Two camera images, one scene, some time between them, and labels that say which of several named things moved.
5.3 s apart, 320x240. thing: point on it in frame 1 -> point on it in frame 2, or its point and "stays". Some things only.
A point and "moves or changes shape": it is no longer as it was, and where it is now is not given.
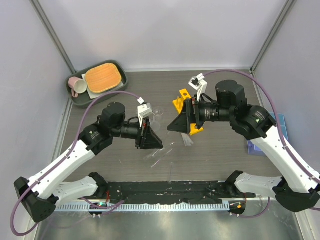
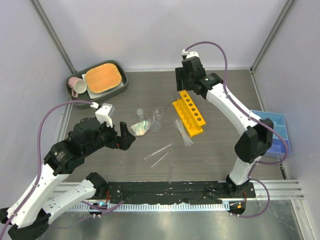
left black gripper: x=146 y=138 -> x=124 y=141
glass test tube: x=154 y=154 moves or changes shape
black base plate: x=171 y=191 stays
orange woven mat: x=104 y=77 stays
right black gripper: x=191 y=114 -> x=181 y=75
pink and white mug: x=77 y=85 stays
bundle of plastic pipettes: x=187 y=140 stays
